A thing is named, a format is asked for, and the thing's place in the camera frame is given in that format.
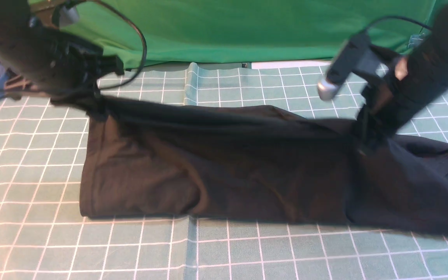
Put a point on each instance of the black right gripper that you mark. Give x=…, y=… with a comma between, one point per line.
x=392, y=100

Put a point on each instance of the silver binder clip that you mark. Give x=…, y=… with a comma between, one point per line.
x=415, y=40

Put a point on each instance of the green checkered table mat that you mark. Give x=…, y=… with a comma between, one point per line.
x=44, y=237

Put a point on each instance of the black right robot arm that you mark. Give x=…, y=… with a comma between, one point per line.
x=438, y=41

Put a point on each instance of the green backdrop cloth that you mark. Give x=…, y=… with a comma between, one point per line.
x=234, y=31

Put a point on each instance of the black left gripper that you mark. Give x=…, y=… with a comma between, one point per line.
x=49, y=62

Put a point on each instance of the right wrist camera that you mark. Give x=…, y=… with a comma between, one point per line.
x=349, y=57

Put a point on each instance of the dark gray long-sleeve top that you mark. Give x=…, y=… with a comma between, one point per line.
x=257, y=163

